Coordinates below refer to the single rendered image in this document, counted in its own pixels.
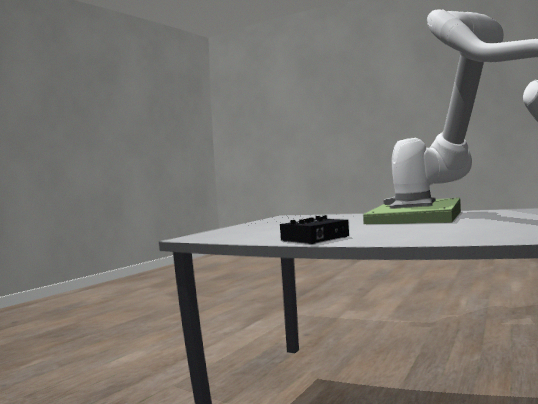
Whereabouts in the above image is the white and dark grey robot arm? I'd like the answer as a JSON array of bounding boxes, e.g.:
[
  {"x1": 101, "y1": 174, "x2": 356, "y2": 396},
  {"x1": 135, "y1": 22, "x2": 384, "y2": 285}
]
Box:
[{"x1": 384, "y1": 10, "x2": 538, "y2": 209}]

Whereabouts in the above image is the black lighting desk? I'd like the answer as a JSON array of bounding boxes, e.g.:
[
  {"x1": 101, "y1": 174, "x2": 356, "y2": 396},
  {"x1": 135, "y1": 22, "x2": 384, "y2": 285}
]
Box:
[{"x1": 280, "y1": 215, "x2": 349, "y2": 245}]

